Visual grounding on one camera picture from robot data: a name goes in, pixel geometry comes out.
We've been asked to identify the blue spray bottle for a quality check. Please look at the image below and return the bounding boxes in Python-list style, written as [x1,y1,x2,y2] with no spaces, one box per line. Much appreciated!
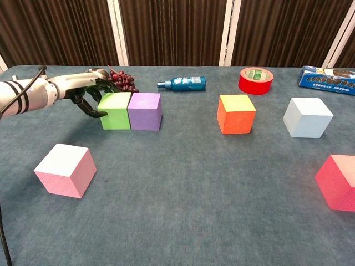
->
[156,76,207,91]

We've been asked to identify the green foam cube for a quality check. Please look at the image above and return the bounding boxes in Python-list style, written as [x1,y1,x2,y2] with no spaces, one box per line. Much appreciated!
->
[97,91,132,130]

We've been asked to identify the light pink foam cube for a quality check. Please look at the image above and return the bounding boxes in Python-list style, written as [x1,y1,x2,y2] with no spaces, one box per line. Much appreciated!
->
[33,143,97,199]

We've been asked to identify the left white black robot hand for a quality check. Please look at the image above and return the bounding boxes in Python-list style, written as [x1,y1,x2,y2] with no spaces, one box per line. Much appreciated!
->
[54,70,120,119]

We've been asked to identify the light blue foam cube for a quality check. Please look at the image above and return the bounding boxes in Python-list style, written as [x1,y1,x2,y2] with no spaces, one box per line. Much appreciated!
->
[282,97,334,139]

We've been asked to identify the purple foam cube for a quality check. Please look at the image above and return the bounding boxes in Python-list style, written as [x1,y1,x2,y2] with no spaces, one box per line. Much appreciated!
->
[127,93,163,131]

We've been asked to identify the blue-grey felt table cloth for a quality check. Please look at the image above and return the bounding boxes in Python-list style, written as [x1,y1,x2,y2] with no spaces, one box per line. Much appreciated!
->
[0,65,355,266]

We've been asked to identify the red foam cube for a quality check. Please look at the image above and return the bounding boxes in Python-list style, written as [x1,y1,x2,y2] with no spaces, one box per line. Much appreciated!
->
[315,154,355,213]

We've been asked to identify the blue cookie box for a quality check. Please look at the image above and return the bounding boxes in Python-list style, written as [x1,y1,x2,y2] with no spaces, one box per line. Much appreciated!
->
[298,65,355,96]

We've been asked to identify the dark red plastic grapes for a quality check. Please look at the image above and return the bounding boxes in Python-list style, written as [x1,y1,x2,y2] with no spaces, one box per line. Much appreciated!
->
[107,65,139,94]

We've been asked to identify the dark brown pleated curtain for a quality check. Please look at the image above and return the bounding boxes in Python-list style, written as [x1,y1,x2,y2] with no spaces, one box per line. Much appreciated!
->
[0,0,120,67]
[118,0,228,67]
[231,0,347,68]
[337,11,355,69]

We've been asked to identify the red tape roll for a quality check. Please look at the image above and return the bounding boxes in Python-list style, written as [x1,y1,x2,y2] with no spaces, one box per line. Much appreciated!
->
[238,67,274,95]

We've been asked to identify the orange foam cube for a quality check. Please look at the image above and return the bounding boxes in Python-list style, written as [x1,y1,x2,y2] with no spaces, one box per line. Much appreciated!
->
[216,94,256,135]

